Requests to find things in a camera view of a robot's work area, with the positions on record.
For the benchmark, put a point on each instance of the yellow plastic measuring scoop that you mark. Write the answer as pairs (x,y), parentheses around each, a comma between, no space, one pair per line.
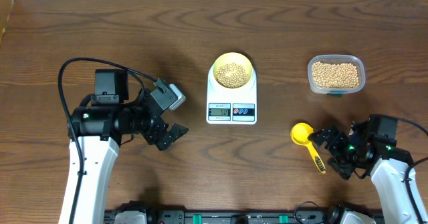
(299,135)

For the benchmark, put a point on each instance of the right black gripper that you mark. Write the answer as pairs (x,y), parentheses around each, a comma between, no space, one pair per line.
(324,135)

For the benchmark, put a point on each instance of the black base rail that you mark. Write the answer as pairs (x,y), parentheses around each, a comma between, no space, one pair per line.
(306,212)

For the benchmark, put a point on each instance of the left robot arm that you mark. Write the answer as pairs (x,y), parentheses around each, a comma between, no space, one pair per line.
(96,128)

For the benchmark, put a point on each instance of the pale yellow bowl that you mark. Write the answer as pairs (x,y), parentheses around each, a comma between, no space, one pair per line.
(233,57)

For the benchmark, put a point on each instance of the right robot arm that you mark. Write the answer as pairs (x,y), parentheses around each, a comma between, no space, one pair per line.
(372,146)

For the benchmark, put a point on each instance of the clear plastic container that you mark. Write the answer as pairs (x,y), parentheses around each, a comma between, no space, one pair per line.
(336,59)

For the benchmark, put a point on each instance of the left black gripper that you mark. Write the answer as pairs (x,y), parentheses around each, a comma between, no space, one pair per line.
(154,132)

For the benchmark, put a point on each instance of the soybeans in bowl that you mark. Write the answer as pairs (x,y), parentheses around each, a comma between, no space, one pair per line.
(231,75)

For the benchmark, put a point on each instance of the white digital kitchen scale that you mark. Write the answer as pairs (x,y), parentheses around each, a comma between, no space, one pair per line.
(231,105)

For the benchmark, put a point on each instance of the soybeans in container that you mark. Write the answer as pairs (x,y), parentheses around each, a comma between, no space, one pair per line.
(344,75)

